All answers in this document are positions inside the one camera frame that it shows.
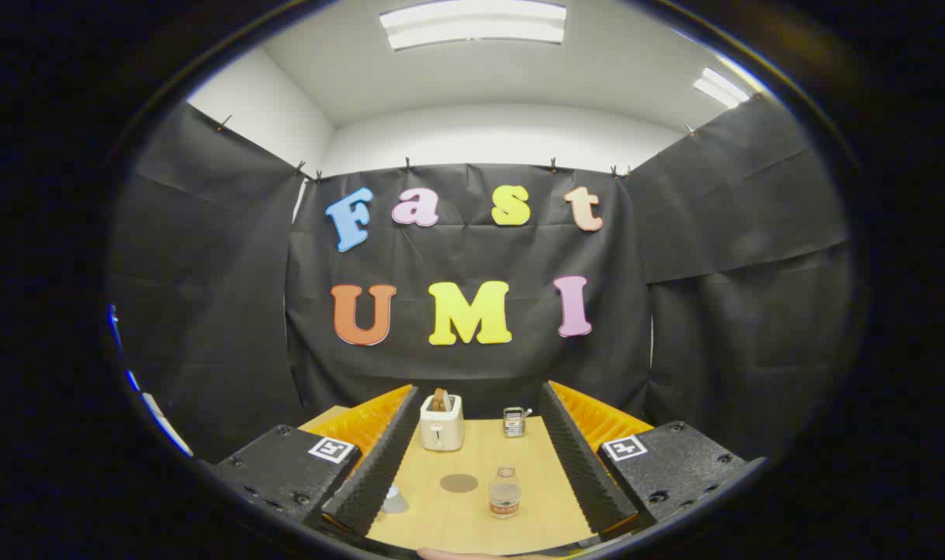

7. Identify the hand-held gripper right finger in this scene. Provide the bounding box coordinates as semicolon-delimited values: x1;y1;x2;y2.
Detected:
540;380;768;537

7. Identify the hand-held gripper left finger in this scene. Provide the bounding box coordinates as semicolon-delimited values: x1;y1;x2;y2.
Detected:
212;383;420;537

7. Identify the clear plastic juice bottle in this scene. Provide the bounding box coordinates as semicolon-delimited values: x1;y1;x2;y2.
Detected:
488;467;523;520

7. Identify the cream toaster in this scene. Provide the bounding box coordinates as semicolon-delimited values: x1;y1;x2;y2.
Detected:
419;393;465;452

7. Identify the wooden table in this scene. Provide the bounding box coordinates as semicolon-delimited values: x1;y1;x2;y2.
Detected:
297;404;621;556

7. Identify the small ceiling light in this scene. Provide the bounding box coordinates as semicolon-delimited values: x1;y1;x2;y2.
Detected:
692;67;753;110

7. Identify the large ceiling light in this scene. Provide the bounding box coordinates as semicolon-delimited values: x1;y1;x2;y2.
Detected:
379;0;568;51

